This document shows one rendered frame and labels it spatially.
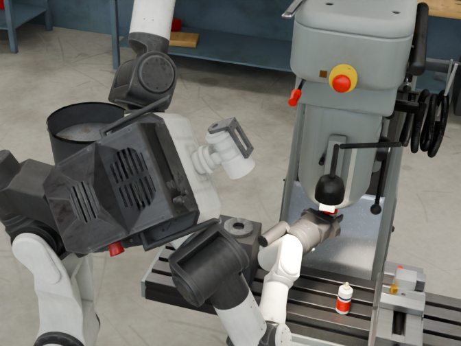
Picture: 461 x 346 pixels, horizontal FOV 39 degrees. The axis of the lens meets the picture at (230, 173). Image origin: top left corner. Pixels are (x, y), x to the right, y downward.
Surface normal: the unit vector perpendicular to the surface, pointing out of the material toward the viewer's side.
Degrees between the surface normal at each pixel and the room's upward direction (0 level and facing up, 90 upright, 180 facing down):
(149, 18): 55
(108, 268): 0
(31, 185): 13
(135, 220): 65
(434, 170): 0
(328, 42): 90
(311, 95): 90
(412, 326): 0
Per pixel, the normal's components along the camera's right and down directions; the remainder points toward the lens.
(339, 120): -0.27, 0.50
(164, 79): 0.46, 0.02
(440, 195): 0.04, -0.85
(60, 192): -0.55, 0.16
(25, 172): 0.27, -0.80
